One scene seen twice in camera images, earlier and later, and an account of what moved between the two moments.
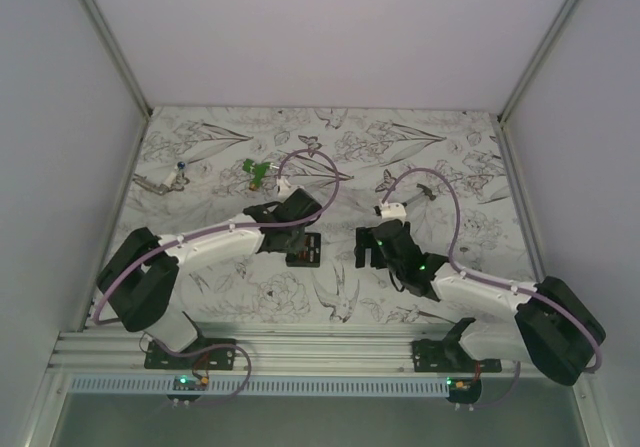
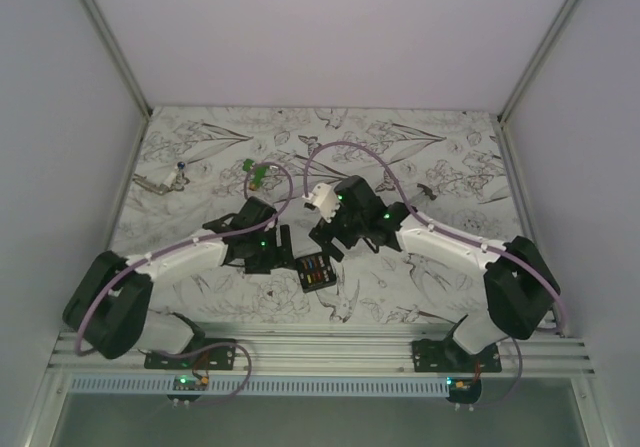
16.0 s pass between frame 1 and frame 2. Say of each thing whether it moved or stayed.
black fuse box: moved
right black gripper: moved
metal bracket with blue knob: stayed
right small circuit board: stayed
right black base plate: stayed
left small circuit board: stayed
